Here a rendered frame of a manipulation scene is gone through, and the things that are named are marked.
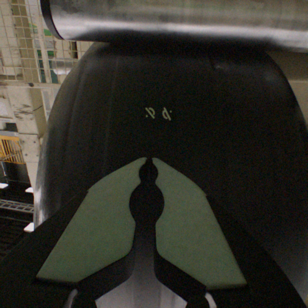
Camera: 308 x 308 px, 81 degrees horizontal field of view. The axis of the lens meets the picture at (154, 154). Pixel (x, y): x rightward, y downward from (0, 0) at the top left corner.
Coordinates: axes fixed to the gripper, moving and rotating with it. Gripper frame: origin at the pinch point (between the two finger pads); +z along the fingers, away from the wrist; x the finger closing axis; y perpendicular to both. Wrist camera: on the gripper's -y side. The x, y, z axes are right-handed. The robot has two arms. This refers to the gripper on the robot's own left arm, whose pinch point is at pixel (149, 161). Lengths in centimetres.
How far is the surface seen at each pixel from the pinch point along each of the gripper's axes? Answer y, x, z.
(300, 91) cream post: -1.8, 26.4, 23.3
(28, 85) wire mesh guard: 5, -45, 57
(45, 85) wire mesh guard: 5, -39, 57
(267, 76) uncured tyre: -5.0, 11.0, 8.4
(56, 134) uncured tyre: 0.3, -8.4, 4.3
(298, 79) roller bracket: -3.9, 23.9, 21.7
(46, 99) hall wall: 238, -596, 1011
